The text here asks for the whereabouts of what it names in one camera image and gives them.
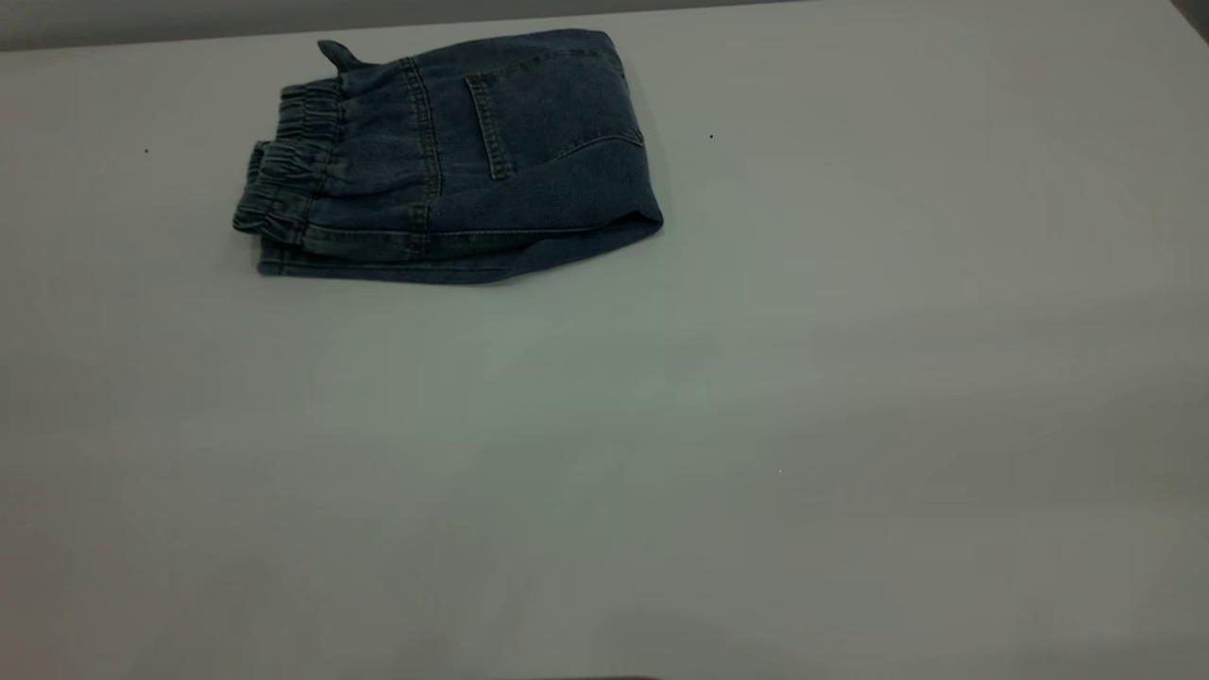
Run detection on blue denim pants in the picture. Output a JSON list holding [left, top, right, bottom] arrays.
[[232, 28, 665, 285]]

